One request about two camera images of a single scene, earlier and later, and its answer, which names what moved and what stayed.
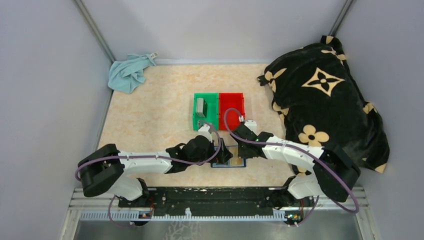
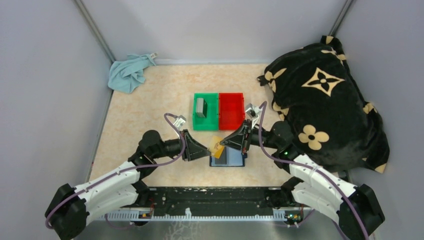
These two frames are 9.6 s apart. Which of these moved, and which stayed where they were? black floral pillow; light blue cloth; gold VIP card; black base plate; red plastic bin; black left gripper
Moved: black left gripper; gold VIP card
Stayed: black base plate; light blue cloth; black floral pillow; red plastic bin
